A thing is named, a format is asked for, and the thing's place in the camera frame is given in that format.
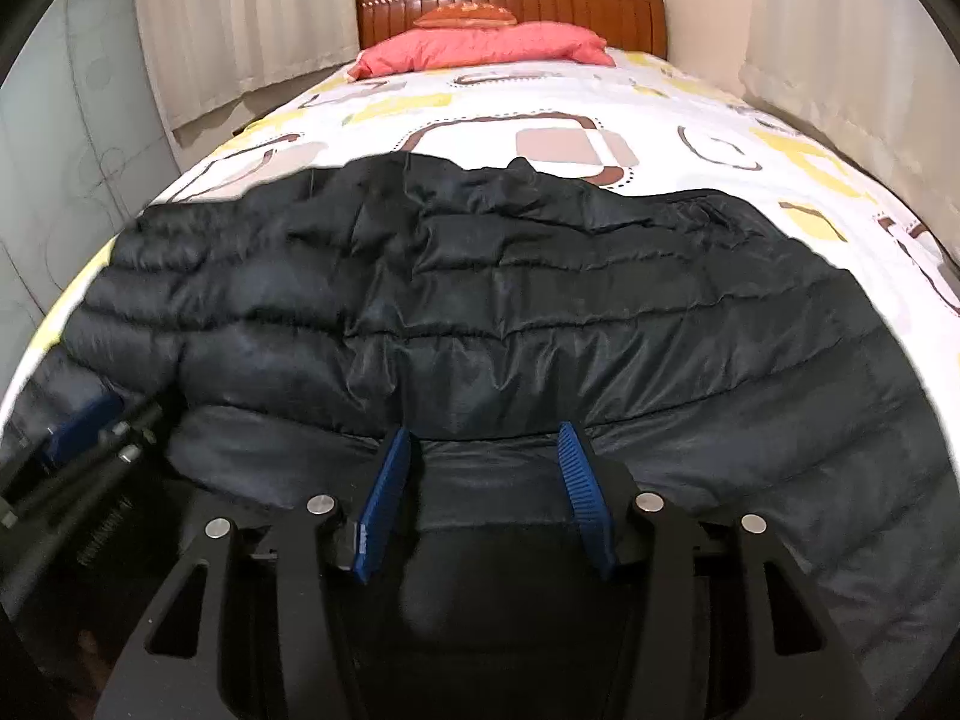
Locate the orange embroidered cushion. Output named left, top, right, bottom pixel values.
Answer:
left=412, top=2, right=518, bottom=30

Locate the black puffer jacket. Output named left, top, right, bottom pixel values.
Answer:
left=11, top=152, right=960, bottom=691

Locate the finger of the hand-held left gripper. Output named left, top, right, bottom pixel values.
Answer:
left=0, top=401, right=167, bottom=537
left=37, top=390, right=127, bottom=470

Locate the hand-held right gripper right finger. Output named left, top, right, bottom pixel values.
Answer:
left=555, top=420, right=878, bottom=720

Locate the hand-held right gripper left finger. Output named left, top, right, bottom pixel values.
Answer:
left=94, top=426, right=413, bottom=720

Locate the cream pleated curtain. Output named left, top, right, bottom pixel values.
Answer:
left=135, top=0, right=362, bottom=145
left=741, top=0, right=960, bottom=260

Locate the patterned bed sheet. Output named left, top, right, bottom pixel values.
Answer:
left=0, top=45, right=960, bottom=428

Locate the red quilted pillow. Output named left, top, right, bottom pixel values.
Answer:
left=349, top=21, right=610, bottom=81

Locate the frosted glass wardrobe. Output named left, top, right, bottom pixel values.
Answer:
left=0, top=0, right=182, bottom=368

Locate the wooden bed headboard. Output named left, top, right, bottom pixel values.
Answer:
left=358, top=0, right=668, bottom=61

